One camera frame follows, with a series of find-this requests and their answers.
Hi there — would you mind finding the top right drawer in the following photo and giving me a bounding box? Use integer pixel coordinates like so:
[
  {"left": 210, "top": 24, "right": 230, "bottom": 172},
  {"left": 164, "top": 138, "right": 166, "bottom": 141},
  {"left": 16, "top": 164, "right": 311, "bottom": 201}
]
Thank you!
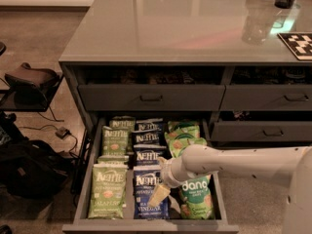
[{"left": 220, "top": 85, "right": 312, "bottom": 111}]

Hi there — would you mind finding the open middle drawer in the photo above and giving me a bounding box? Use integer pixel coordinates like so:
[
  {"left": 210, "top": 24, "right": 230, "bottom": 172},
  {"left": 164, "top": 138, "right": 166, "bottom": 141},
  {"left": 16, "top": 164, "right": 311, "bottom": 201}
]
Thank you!
[{"left": 62, "top": 118, "right": 239, "bottom": 234}]

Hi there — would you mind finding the back green Dang chip bag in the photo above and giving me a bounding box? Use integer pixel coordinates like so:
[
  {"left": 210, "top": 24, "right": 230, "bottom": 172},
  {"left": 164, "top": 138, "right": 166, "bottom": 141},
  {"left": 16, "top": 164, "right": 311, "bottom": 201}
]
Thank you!
[{"left": 168, "top": 121, "right": 199, "bottom": 132}]

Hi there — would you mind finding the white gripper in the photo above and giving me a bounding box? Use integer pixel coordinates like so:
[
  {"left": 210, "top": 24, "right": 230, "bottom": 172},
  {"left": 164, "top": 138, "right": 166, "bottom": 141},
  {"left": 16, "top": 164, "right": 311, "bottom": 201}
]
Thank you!
[{"left": 148, "top": 157, "right": 186, "bottom": 208}]

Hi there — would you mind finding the top left drawer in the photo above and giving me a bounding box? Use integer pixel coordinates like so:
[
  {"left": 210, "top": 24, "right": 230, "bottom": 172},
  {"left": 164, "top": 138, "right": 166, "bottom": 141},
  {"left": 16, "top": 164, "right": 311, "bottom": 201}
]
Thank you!
[{"left": 77, "top": 84, "right": 225, "bottom": 111}]

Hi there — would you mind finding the grey drawer cabinet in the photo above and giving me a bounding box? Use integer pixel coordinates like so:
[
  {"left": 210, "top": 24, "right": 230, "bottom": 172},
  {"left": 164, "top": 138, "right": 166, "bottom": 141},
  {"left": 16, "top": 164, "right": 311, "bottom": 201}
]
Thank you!
[{"left": 58, "top": 0, "right": 312, "bottom": 234}]

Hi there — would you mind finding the middle right drawer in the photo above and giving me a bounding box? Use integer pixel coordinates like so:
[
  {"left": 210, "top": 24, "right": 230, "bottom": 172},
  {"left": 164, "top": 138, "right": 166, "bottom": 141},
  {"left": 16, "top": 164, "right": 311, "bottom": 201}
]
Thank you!
[{"left": 211, "top": 121, "right": 312, "bottom": 142}]

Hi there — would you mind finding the back green Kettle bag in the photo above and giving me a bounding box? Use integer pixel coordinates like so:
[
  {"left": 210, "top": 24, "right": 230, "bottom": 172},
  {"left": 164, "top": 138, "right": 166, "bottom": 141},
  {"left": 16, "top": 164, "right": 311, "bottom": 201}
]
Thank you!
[{"left": 109, "top": 116, "right": 136, "bottom": 131}]

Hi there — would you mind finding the black backpack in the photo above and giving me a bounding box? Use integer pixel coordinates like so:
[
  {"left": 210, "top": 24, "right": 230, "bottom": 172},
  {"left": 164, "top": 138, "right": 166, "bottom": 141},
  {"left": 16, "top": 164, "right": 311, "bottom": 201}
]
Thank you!
[{"left": 0, "top": 140, "right": 72, "bottom": 199}]

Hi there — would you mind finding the black white fiducial marker board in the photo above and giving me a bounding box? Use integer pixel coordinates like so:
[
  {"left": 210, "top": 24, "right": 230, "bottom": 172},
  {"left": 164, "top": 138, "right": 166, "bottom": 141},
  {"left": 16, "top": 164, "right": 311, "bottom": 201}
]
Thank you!
[{"left": 277, "top": 32, "right": 312, "bottom": 60}]

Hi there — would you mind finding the front green Kettle jalapeno bag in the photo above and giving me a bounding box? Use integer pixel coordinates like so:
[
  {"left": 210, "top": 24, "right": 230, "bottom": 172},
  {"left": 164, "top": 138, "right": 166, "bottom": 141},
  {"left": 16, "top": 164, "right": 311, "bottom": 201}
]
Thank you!
[{"left": 88, "top": 163, "right": 128, "bottom": 219}]

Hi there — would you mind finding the black power adapter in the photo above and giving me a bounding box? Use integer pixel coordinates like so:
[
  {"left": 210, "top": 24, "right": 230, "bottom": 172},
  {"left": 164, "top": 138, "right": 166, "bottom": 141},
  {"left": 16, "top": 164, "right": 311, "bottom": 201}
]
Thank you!
[{"left": 56, "top": 127, "right": 70, "bottom": 139}]

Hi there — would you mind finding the brown bag on stand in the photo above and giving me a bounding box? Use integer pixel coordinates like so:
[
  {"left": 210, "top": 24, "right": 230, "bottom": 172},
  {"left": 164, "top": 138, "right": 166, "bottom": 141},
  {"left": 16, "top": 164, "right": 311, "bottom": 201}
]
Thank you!
[{"left": 5, "top": 62, "right": 60, "bottom": 98}]

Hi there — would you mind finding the green dang chip bag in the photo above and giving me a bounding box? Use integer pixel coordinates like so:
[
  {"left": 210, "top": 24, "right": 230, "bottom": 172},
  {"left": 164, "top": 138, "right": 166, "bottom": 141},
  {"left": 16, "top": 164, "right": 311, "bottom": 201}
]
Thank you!
[
  {"left": 178, "top": 175, "right": 215, "bottom": 219},
  {"left": 168, "top": 121, "right": 199, "bottom": 132},
  {"left": 169, "top": 137, "right": 207, "bottom": 158},
  {"left": 165, "top": 126, "right": 200, "bottom": 143}
]

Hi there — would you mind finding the blue kettle chip bag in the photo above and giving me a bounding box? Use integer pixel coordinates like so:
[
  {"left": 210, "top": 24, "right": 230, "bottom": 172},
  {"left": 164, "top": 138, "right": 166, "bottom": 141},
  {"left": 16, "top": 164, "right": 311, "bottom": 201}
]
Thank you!
[
  {"left": 132, "top": 130, "right": 161, "bottom": 145},
  {"left": 133, "top": 144, "right": 167, "bottom": 166},
  {"left": 134, "top": 165, "right": 169, "bottom": 219},
  {"left": 136, "top": 118, "right": 164, "bottom": 131}
]

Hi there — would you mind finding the front green Dang chip bag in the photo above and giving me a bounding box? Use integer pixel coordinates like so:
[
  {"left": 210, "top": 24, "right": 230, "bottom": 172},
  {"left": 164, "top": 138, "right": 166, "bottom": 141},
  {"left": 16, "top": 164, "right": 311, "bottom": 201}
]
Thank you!
[{"left": 178, "top": 175, "right": 215, "bottom": 219}]

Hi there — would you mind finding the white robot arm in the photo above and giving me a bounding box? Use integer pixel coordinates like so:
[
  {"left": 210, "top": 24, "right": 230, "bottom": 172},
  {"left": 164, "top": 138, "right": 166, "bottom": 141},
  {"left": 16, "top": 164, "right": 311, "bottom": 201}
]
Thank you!
[{"left": 148, "top": 144, "right": 312, "bottom": 234}]

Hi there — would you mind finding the black low stand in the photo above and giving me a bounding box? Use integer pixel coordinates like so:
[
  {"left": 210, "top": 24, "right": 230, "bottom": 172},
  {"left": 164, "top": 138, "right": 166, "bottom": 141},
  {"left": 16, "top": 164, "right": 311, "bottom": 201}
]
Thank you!
[{"left": 0, "top": 72, "right": 63, "bottom": 112}]

